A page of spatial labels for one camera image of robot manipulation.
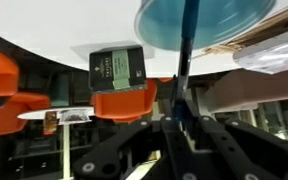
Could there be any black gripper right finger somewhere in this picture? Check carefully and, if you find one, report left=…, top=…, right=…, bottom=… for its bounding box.
left=183, top=114, right=288, bottom=180

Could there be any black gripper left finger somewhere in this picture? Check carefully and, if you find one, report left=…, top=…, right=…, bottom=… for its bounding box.
left=71, top=113, right=188, bottom=180

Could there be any dark blue pen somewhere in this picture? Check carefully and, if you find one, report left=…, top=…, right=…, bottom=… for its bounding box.
left=169, top=0, right=202, bottom=125

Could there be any clear plastic container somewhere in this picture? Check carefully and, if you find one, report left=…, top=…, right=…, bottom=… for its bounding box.
left=59, top=109, right=89, bottom=125

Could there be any orange armchair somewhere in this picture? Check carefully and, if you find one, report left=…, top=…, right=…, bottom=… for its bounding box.
left=0, top=42, right=52, bottom=137
left=89, top=77, right=159, bottom=124

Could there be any dark green tea box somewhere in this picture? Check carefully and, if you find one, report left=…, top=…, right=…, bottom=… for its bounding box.
left=88, top=46, right=149, bottom=94

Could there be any white round side table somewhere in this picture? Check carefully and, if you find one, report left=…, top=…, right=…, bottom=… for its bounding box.
left=16, top=105, right=96, bottom=127

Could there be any white wrapped box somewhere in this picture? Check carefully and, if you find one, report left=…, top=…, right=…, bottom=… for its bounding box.
left=231, top=27, right=288, bottom=75

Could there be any wooden sticks pile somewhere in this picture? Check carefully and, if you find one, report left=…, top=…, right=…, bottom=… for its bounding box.
left=190, top=2, right=288, bottom=60

